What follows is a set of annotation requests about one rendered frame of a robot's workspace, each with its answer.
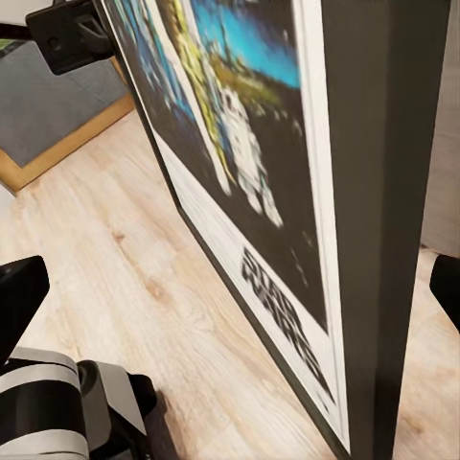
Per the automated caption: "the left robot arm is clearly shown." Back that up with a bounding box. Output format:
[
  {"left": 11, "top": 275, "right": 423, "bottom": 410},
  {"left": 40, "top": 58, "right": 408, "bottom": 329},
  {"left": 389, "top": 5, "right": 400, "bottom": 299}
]
[{"left": 0, "top": 0, "right": 114, "bottom": 77}]

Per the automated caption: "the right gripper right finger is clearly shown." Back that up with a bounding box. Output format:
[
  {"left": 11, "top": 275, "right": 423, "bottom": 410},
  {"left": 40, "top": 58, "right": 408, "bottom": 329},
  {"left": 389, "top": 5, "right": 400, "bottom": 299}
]
[{"left": 429, "top": 254, "right": 460, "bottom": 333}]

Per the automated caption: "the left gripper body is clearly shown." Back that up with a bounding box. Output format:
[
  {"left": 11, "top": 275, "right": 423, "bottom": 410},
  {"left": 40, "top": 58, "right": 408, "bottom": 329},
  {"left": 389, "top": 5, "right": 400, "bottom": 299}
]
[{"left": 25, "top": 0, "right": 114, "bottom": 77}]

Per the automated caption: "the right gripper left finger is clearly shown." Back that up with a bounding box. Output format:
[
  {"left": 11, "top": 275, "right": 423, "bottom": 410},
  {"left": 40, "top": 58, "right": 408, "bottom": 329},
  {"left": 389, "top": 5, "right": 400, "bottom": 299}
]
[{"left": 0, "top": 255, "right": 50, "bottom": 370}]

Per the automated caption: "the poster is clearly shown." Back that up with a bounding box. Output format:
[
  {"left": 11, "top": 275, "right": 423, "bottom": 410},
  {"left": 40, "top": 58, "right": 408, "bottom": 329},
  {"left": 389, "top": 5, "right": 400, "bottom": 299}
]
[{"left": 91, "top": 0, "right": 452, "bottom": 460}]

